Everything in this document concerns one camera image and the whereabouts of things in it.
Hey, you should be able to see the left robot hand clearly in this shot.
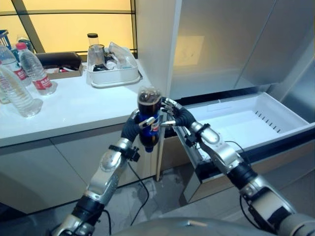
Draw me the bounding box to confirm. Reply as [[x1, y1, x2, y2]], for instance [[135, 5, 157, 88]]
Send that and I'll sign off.
[[121, 109, 156, 145]]

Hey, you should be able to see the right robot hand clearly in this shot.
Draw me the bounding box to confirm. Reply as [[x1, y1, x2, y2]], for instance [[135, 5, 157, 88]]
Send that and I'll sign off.
[[158, 97, 198, 129]]

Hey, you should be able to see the dark cola bottle blue label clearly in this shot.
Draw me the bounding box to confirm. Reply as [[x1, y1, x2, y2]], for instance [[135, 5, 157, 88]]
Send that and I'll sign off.
[[136, 86, 163, 153]]

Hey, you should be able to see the silver refrigerator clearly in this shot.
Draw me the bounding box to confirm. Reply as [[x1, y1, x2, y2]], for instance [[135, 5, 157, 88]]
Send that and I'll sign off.
[[169, 0, 315, 104]]

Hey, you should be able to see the white plastic tray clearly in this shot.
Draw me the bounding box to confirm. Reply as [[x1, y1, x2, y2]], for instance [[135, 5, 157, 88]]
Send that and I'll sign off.
[[86, 46, 144, 89]]

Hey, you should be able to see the white freezer drawer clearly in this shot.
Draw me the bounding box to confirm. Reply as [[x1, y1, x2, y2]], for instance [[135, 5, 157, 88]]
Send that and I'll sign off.
[[162, 83, 315, 205]]

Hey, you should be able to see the crumpled clear plastic bag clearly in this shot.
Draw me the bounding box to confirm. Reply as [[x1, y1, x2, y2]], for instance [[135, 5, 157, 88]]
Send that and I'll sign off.
[[107, 41, 135, 70]]

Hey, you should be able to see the clear plastic measuring cup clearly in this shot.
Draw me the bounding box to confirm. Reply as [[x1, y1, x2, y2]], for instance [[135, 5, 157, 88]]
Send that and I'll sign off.
[[88, 44, 106, 72]]

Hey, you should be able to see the shallow cardboard tray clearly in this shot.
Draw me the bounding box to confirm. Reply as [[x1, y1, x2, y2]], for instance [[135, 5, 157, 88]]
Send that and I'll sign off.
[[45, 61, 84, 80]]

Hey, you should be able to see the white counter cabinet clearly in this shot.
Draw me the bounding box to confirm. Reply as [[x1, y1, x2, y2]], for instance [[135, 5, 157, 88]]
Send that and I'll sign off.
[[0, 120, 162, 214]]

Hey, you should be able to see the clear jar black lid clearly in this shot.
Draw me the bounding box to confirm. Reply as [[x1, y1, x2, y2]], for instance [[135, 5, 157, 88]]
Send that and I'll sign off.
[[87, 32, 99, 47]]

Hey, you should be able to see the black rectangular case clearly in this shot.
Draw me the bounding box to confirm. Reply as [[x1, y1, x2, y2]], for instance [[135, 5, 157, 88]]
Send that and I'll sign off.
[[35, 51, 82, 67]]

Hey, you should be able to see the water bottle red cap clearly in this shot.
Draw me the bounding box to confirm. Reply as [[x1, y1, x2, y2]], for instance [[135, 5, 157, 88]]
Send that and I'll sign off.
[[15, 42, 56, 97]]

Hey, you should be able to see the grey robot torso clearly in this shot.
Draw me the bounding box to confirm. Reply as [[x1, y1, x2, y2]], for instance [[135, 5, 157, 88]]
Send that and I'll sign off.
[[108, 203, 315, 236]]

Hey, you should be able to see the clear unlabelled plastic bottle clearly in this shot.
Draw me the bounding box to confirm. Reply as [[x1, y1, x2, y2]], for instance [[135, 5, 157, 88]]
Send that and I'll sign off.
[[0, 61, 44, 118]]

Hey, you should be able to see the water bottle red label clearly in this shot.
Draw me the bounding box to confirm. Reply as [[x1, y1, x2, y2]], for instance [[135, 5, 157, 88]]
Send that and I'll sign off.
[[0, 44, 32, 87]]

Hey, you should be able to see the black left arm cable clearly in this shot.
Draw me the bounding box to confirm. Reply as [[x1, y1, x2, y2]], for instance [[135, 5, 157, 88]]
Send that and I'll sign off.
[[102, 157, 150, 236]]

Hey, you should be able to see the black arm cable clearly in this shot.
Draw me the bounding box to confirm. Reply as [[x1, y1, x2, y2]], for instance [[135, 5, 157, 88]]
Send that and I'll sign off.
[[102, 157, 150, 236], [223, 141, 252, 164]]

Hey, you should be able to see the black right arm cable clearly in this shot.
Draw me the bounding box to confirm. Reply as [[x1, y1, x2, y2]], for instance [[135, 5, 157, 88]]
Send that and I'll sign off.
[[223, 141, 252, 164]]

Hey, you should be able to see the dark window frame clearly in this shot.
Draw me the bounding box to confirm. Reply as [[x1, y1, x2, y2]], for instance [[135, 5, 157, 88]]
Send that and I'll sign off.
[[0, 0, 138, 54]]

